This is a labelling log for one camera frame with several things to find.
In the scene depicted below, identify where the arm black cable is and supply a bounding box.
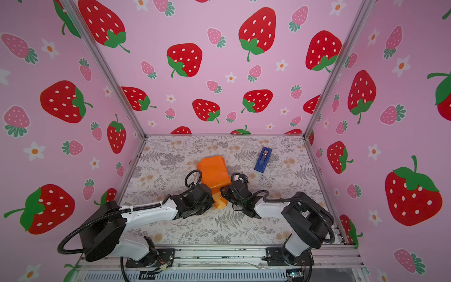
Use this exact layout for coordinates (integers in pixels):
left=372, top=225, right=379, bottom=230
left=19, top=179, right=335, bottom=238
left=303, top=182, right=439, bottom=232
left=57, top=169, right=203, bottom=282
left=230, top=172, right=336, bottom=282

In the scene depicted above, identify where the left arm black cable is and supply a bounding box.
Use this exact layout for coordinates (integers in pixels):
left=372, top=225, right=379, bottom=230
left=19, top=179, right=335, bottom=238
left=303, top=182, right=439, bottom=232
left=57, top=169, right=203, bottom=282

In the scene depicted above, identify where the blue tape dispenser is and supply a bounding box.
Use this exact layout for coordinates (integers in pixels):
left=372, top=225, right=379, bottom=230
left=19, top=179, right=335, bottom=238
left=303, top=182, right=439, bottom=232
left=254, top=147, right=272, bottom=173

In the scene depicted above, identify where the aluminium front frame rail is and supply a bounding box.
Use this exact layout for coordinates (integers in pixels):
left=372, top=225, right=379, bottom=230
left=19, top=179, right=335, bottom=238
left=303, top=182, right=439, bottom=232
left=70, top=245, right=371, bottom=282

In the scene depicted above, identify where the aluminium corner post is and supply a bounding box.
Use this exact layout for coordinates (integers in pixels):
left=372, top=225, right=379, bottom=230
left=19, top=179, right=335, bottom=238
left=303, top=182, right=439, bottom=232
left=61, top=0, right=147, bottom=140
left=304, top=0, right=376, bottom=140

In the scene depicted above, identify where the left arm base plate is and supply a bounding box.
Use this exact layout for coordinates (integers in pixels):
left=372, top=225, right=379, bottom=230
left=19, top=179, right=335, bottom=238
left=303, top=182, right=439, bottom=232
left=125, top=248, right=176, bottom=269

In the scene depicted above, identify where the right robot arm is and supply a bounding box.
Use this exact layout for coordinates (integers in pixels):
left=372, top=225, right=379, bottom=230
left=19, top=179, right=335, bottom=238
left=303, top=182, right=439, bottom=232
left=220, top=175, right=335, bottom=264

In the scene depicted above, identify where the right aluminium corner post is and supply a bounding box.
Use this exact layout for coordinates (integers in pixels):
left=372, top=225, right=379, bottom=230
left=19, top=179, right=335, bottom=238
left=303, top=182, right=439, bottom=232
left=304, top=0, right=376, bottom=140

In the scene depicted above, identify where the left aluminium corner post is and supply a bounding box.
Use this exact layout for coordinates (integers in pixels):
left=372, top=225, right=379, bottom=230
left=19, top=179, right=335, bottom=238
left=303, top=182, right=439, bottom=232
left=61, top=0, right=147, bottom=140

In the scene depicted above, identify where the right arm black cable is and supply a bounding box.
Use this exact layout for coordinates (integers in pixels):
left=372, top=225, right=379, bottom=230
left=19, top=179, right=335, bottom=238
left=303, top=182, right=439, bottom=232
left=230, top=172, right=336, bottom=282

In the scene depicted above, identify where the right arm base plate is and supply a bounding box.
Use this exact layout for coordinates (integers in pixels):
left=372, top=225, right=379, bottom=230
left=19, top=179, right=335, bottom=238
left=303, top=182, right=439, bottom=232
left=262, top=247, right=314, bottom=267

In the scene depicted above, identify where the orange wrapping paper sheet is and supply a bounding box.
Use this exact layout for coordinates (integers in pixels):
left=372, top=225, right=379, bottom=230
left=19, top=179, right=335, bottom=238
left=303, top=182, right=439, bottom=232
left=197, top=156, right=231, bottom=210

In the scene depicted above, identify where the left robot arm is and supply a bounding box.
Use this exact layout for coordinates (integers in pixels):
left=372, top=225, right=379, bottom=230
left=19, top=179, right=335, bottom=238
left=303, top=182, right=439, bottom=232
left=79, top=183, right=214, bottom=266

